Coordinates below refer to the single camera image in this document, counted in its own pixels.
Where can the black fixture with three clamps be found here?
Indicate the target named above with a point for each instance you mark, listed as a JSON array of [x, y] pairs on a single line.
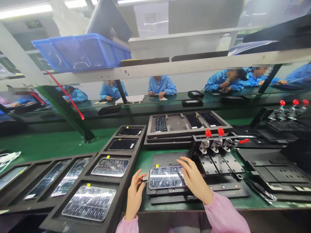
[[279, 126]]

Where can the blue plastic bin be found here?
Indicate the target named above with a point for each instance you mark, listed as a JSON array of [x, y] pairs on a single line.
[[82, 52]]

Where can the black four-slot foam tray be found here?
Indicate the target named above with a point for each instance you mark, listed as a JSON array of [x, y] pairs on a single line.
[[80, 189]]

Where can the black clamping fixture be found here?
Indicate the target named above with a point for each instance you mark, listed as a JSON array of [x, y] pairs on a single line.
[[196, 180]]

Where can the black three-slot foam tray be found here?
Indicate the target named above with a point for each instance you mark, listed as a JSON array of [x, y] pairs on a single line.
[[36, 194]]

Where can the clear plastic bag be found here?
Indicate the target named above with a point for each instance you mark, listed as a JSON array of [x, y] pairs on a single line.
[[261, 193]]

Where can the white sheet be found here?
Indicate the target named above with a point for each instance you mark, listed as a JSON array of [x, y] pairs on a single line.
[[130, 99]]

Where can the dark-screen phone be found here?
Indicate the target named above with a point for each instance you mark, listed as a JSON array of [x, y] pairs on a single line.
[[194, 120], [211, 119], [130, 131], [122, 144]]

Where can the black stepped fixture plates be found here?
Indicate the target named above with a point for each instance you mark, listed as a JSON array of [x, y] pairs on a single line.
[[274, 173]]

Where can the grey monitor back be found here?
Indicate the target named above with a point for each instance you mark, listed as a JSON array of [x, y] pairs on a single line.
[[109, 20]]

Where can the phone with film-covered back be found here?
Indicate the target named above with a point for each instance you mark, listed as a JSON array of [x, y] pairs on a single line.
[[165, 177], [89, 203], [47, 180], [71, 176], [160, 124], [11, 177], [110, 167]]

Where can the black box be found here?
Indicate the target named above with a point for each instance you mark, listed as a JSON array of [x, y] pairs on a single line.
[[195, 94], [192, 102]]

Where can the black slanted support bracket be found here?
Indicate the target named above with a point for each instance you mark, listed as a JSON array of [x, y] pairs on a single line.
[[65, 114]]

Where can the white shelf frame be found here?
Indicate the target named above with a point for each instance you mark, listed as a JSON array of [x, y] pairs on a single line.
[[170, 65]]

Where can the person's left hand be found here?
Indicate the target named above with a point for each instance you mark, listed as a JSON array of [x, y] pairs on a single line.
[[133, 194]]

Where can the person's right hand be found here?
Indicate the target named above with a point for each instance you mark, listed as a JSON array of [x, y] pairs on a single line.
[[195, 180]]

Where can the stack of black foam trays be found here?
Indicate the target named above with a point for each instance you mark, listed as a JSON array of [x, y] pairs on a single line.
[[170, 136]]

